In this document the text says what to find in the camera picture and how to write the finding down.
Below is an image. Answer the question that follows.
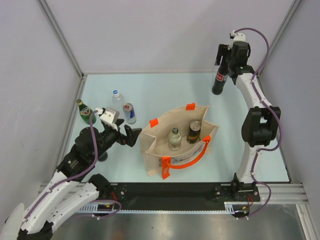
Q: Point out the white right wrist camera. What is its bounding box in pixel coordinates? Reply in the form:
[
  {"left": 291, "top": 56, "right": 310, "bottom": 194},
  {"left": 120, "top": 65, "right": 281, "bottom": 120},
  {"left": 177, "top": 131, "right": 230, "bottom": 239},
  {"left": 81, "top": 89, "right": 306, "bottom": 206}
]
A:
[{"left": 229, "top": 30, "right": 246, "bottom": 42}]

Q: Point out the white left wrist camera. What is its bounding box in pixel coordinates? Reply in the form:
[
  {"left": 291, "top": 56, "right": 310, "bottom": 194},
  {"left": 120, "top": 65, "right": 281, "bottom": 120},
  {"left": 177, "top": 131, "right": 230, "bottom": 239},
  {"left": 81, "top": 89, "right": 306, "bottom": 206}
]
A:
[{"left": 95, "top": 107, "right": 120, "bottom": 131}]

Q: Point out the beige canvas tote bag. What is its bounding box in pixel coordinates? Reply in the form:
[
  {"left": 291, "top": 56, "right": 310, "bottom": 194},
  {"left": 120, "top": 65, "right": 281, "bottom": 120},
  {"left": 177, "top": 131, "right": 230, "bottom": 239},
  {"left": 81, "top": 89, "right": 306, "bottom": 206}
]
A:
[{"left": 139, "top": 103, "right": 219, "bottom": 179}]

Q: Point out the clear glass bottle green cap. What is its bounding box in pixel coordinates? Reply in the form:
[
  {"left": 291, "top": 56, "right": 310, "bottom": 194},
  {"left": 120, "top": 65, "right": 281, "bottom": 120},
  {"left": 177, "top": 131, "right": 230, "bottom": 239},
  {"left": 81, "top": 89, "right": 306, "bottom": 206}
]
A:
[{"left": 168, "top": 127, "right": 182, "bottom": 151}]

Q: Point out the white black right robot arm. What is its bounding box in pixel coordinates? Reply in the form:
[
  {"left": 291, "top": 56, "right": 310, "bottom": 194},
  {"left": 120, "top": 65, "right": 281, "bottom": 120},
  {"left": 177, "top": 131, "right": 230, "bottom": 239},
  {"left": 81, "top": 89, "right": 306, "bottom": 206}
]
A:
[{"left": 212, "top": 40, "right": 281, "bottom": 202}]

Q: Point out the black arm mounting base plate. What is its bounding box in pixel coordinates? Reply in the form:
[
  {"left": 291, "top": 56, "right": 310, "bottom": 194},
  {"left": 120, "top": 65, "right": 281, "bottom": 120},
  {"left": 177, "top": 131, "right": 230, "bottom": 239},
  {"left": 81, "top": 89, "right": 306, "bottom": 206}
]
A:
[{"left": 110, "top": 182, "right": 261, "bottom": 203}]

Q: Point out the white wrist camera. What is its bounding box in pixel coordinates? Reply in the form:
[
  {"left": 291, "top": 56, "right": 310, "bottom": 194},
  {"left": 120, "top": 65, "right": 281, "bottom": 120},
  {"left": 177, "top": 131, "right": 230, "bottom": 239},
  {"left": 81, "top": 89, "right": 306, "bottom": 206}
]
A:
[
  {"left": 229, "top": 30, "right": 246, "bottom": 42},
  {"left": 95, "top": 107, "right": 120, "bottom": 131}
]

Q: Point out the clear plastic water bottle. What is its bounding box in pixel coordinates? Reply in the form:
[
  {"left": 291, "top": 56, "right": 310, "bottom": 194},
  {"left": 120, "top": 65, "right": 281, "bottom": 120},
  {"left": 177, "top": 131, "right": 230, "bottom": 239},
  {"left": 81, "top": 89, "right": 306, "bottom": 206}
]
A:
[{"left": 112, "top": 89, "right": 125, "bottom": 112}]

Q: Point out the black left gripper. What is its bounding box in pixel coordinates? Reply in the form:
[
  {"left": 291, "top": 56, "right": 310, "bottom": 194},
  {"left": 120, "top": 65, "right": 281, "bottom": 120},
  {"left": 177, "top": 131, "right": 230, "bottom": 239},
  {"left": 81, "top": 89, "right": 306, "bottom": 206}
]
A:
[{"left": 91, "top": 118, "right": 142, "bottom": 160}]

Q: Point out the right aluminium corner post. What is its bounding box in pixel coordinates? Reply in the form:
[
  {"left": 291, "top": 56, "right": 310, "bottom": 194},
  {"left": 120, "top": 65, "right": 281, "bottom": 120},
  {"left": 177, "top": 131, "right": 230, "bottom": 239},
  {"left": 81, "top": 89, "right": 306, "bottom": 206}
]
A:
[{"left": 258, "top": 0, "right": 303, "bottom": 76}]

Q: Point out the glass cola bottle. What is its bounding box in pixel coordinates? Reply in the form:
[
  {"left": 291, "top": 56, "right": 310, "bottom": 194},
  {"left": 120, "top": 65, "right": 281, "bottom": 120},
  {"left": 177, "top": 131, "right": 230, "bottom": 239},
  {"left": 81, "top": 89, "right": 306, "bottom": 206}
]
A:
[{"left": 212, "top": 62, "right": 229, "bottom": 95}]

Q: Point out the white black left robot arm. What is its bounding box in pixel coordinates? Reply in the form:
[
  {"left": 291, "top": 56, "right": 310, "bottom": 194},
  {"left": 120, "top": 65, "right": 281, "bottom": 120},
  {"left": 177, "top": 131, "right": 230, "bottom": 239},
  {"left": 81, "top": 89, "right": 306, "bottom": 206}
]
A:
[{"left": 17, "top": 119, "right": 142, "bottom": 240}]

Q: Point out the blue white drink can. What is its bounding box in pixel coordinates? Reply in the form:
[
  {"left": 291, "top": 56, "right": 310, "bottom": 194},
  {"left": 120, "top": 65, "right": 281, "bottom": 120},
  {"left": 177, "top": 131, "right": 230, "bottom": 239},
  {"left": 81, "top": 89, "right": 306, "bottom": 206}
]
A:
[{"left": 123, "top": 102, "right": 137, "bottom": 124}]

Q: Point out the left aluminium corner post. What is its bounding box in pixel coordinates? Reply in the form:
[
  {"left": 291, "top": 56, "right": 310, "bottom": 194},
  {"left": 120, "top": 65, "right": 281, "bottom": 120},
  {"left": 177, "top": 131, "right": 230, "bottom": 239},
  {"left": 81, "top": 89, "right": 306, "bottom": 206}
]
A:
[{"left": 36, "top": 0, "right": 84, "bottom": 79}]

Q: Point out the aluminium corner post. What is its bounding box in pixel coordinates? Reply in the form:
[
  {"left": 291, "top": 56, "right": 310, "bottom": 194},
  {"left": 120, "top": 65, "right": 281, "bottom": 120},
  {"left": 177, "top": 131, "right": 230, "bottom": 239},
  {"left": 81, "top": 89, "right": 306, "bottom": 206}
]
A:
[
  {"left": 36, "top": 0, "right": 84, "bottom": 79},
  {"left": 258, "top": 0, "right": 303, "bottom": 76}
]

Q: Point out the black gold drink can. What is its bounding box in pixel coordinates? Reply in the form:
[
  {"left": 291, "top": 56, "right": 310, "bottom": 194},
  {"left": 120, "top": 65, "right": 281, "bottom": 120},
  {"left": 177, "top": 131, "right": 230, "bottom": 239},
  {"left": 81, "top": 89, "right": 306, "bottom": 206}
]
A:
[{"left": 186, "top": 120, "right": 201, "bottom": 144}]

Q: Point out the aluminium frame rail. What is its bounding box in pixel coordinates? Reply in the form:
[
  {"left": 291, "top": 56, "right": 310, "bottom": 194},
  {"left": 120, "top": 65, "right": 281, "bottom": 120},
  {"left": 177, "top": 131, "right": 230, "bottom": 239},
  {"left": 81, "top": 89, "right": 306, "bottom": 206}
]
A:
[{"left": 37, "top": 182, "right": 309, "bottom": 215}]

